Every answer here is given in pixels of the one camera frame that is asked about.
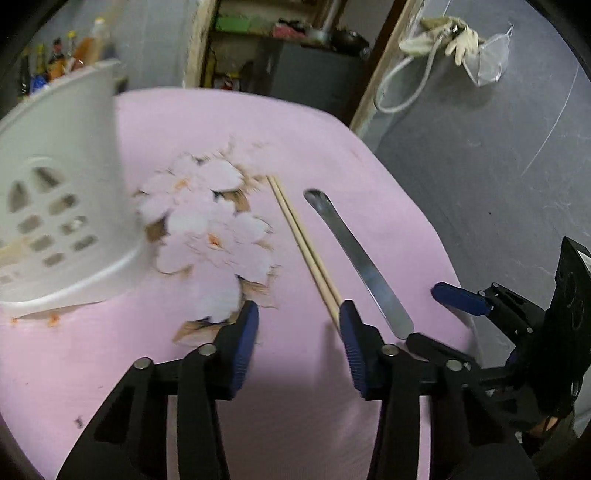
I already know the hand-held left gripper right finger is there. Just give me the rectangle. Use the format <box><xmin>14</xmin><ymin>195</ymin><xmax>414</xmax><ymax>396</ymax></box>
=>
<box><xmin>338</xmin><ymin>299</ymin><xmax>539</xmax><ymax>480</ymax></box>

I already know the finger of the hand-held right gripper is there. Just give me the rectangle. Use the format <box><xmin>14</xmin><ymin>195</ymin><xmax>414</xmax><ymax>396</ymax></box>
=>
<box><xmin>431</xmin><ymin>282</ymin><xmax>548</xmax><ymax>343</ymax></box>
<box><xmin>406</xmin><ymin>333</ymin><xmax>532</xmax><ymax>402</ymax></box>

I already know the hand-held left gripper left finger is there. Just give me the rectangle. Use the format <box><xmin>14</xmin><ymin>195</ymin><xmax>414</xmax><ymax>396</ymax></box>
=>
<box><xmin>55</xmin><ymin>300</ymin><xmax>260</xmax><ymax>480</ymax></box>

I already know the silver table knife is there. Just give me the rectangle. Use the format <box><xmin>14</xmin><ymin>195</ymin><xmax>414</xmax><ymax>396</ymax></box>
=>
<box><xmin>303</xmin><ymin>188</ymin><xmax>415</xmax><ymax>340</ymax></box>

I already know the wooden chopstick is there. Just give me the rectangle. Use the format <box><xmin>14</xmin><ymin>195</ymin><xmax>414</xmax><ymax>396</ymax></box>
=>
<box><xmin>266</xmin><ymin>175</ymin><xmax>341</xmax><ymax>331</ymax></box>
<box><xmin>272</xmin><ymin>174</ymin><xmax>345</xmax><ymax>308</ymax></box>

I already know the white plastic utensil holder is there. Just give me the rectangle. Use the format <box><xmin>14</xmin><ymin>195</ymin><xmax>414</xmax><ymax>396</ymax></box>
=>
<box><xmin>0</xmin><ymin>58</ymin><xmax>151</xmax><ymax>317</ymax></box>

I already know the person's right hand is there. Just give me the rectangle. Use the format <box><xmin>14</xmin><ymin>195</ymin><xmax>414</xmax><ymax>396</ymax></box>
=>
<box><xmin>529</xmin><ymin>415</ymin><xmax>562</xmax><ymax>437</ymax></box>

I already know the pink floral tablecloth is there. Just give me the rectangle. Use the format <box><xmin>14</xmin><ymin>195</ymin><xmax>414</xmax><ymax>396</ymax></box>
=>
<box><xmin>0</xmin><ymin>88</ymin><xmax>484</xmax><ymax>480</ymax></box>

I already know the clear plastic bag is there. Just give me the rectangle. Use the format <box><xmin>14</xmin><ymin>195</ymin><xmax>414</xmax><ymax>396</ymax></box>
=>
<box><xmin>464</xmin><ymin>31</ymin><xmax>511</xmax><ymax>88</ymax></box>

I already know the grey metal cabinet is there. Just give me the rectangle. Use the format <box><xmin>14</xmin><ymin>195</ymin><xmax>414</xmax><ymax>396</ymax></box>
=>
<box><xmin>255</xmin><ymin>38</ymin><xmax>366</xmax><ymax>124</ymax></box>

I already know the dark wok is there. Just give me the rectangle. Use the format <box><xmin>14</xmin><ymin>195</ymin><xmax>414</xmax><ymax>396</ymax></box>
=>
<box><xmin>332</xmin><ymin>28</ymin><xmax>371</xmax><ymax>56</ymax></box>

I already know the green box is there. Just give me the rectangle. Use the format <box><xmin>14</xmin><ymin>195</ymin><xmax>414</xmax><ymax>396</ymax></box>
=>
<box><xmin>215</xmin><ymin>16</ymin><xmax>253</xmax><ymax>33</ymax></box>

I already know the orange snack packet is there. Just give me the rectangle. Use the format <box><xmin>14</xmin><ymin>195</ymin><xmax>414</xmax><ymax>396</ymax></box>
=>
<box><xmin>71</xmin><ymin>38</ymin><xmax>100</xmax><ymax>73</ymax></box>

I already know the large dark sauce jug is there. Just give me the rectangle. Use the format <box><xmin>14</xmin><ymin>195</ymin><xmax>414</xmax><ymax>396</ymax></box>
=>
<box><xmin>90</xmin><ymin>17</ymin><xmax>114</xmax><ymax>63</ymax></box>

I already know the white hose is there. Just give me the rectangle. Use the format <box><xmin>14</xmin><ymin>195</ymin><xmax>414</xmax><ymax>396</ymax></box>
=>
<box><xmin>374</xmin><ymin>31</ymin><xmax>445</xmax><ymax>113</ymax></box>

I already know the wooden door frame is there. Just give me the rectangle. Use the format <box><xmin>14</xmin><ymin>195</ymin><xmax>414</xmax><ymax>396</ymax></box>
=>
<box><xmin>348</xmin><ymin>0</ymin><xmax>424</xmax><ymax>140</ymax></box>

